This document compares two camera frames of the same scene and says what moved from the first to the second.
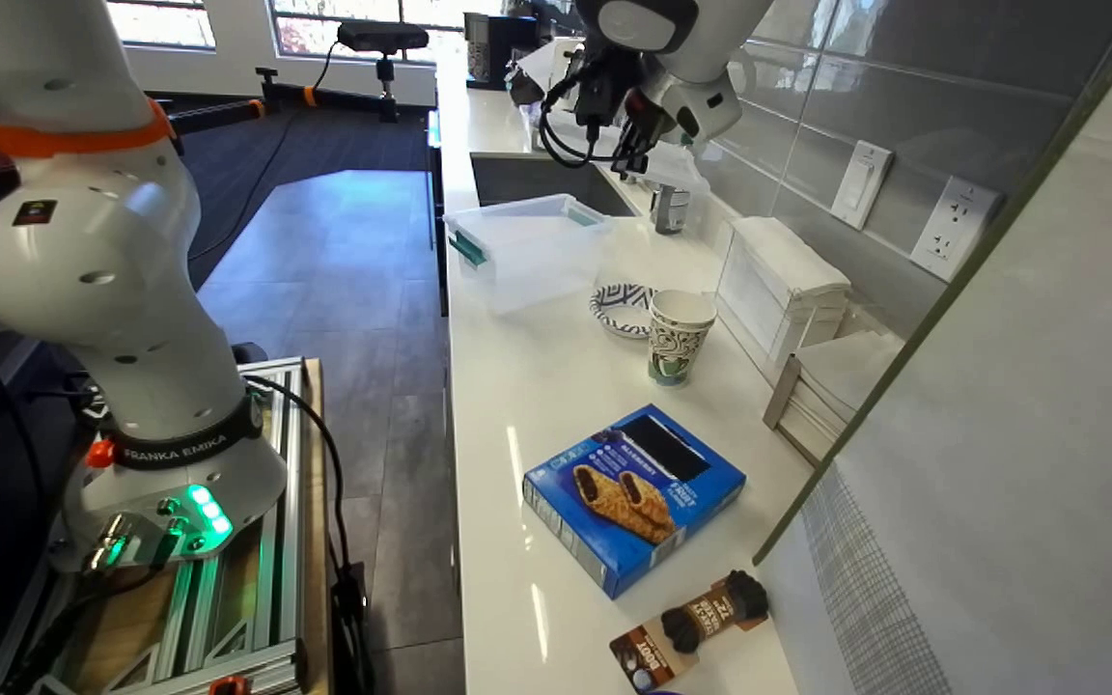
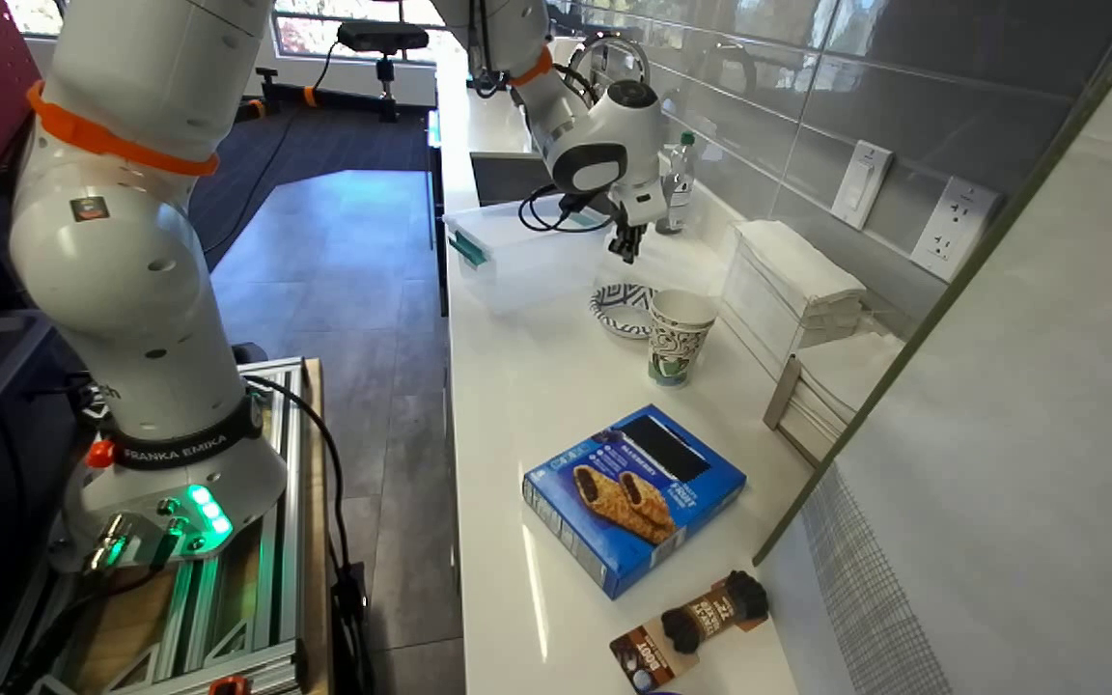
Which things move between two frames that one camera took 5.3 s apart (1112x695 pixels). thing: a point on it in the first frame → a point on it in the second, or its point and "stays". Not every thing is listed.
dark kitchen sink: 541,174 stays
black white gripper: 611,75 → 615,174
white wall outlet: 951,225 stays
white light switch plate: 859,179 stays
